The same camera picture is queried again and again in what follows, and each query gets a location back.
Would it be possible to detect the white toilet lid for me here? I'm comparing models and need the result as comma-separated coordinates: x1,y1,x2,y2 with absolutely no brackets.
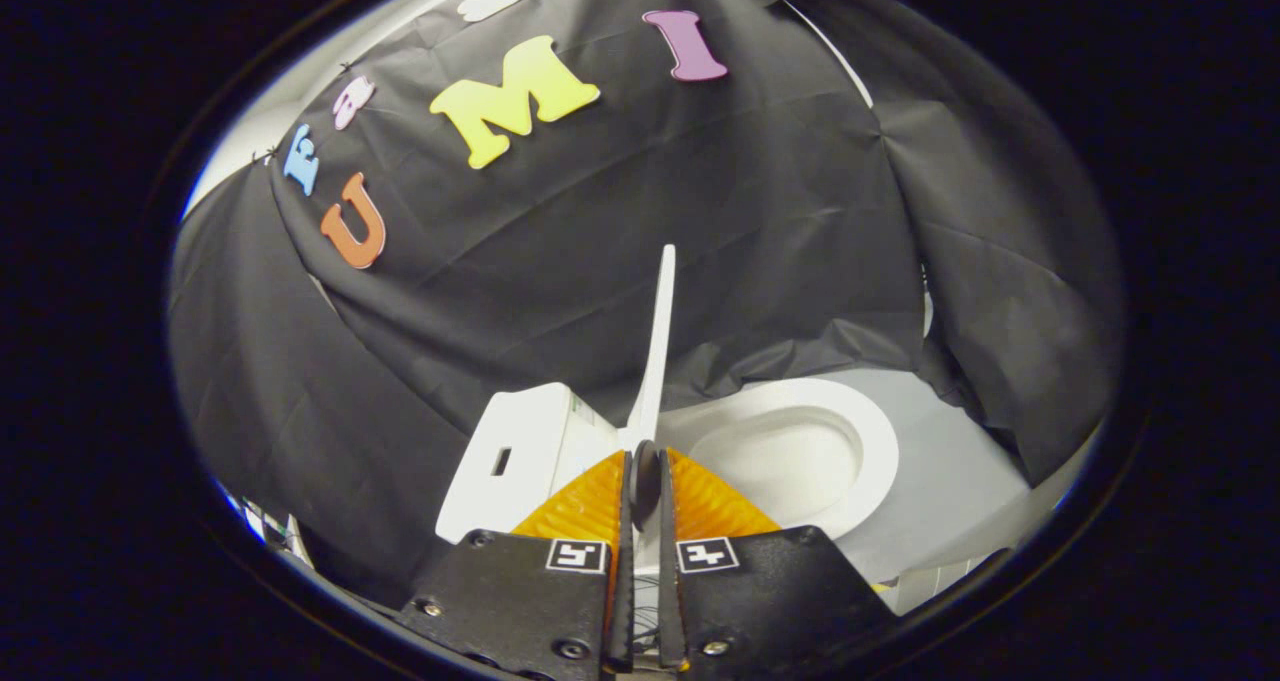
622,244,679,532

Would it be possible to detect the white cluttered shelf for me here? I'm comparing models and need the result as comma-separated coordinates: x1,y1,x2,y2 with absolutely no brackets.
234,495,314,568

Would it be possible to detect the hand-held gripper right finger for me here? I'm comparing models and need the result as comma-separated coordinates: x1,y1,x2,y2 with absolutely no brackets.
656,448,897,678

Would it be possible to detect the white ceramic toilet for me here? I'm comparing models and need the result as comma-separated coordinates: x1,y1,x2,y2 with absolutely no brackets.
435,381,891,578

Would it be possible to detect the black backdrop cloth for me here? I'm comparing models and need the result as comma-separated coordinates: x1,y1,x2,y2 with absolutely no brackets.
168,0,1127,602

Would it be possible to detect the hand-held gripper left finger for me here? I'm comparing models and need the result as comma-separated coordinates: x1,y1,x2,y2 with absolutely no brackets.
400,449,634,678

